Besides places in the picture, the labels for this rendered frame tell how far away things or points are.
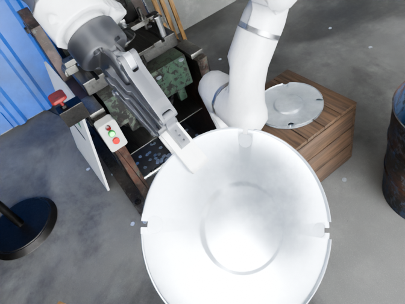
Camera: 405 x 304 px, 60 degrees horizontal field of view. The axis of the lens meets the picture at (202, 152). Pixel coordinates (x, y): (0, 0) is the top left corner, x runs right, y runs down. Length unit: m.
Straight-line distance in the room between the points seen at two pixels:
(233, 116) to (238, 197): 0.41
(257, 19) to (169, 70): 0.71
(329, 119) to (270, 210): 1.02
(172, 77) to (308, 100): 0.60
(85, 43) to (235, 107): 0.49
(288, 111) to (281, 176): 1.01
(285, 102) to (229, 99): 0.71
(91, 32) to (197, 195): 0.25
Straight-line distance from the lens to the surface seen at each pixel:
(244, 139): 0.52
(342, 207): 1.66
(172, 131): 0.46
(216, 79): 0.98
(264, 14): 0.87
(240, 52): 0.89
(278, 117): 1.52
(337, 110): 1.55
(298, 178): 0.56
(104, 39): 0.48
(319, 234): 0.57
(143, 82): 0.44
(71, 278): 1.83
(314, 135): 1.46
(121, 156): 1.53
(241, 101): 0.88
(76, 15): 0.49
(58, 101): 1.36
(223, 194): 0.49
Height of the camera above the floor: 1.39
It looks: 45 degrees down
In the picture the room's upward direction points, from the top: 20 degrees counter-clockwise
